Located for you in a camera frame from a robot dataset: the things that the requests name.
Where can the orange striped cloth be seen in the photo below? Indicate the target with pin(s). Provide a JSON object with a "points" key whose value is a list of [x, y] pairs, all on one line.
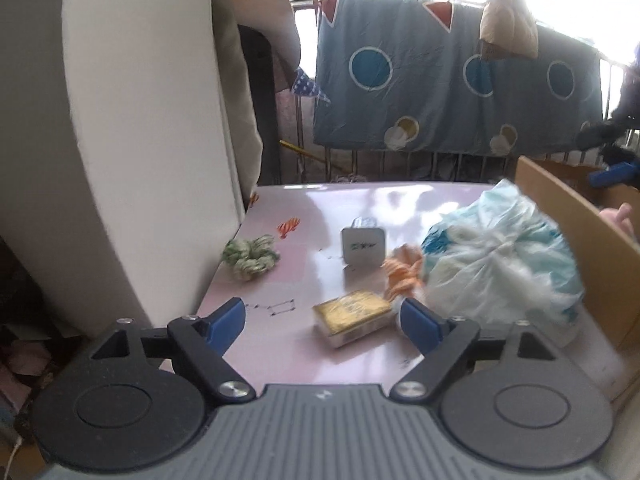
{"points": [[402, 275]]}

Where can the brown cardboard box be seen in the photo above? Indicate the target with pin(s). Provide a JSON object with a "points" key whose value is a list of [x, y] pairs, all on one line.
{"points": [[605, 270]]}

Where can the green white knitted cloth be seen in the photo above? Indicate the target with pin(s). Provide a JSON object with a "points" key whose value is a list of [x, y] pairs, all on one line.
{"points": [[250, 256]]}

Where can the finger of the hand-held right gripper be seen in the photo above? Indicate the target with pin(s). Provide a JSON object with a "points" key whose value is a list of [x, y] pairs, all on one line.
{"points": [[602, 136], [615, 175]]}

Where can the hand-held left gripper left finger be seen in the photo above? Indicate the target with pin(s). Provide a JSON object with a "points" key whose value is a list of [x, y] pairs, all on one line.
{"points": [[227, 320]]}

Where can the yellow scouring sponge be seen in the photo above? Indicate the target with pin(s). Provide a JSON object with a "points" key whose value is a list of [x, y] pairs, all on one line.
{"points": [[350, 317]]}

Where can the white tissue packet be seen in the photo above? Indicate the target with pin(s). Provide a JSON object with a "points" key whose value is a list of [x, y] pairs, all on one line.
{"points": [[362, 245]]}

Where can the metal railing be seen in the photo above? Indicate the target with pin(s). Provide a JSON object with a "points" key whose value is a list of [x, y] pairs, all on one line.
{"points": [[328, 165]]}

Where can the tan hanging garment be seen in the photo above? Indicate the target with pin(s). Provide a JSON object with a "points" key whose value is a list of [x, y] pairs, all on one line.
{"points": [[510, 25]]}

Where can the yellow pole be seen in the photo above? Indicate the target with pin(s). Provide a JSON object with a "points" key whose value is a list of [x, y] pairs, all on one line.
{"points": [[302, 151]]}

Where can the blue dotted bedsheet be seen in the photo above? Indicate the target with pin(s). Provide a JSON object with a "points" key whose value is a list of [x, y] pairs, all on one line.
{"points": [[425, 110]]}

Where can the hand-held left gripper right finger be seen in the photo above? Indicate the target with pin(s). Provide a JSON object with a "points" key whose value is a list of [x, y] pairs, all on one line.
{"points": [[420, 327]]}

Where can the pink towel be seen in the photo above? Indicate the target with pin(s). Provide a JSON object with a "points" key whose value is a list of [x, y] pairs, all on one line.
{"points": [[620, 217]]}

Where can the star pattern cloth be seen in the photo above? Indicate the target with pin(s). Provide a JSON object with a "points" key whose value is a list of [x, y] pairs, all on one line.
{"points": [[306, 85]]}

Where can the beige hanging cloth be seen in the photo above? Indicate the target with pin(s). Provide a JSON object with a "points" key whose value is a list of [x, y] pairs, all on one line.
{"points": [[235, 110]]}

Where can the light blue soft bundle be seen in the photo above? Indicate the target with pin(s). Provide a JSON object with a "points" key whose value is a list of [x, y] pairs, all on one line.
{"points": [[500, 260]]}

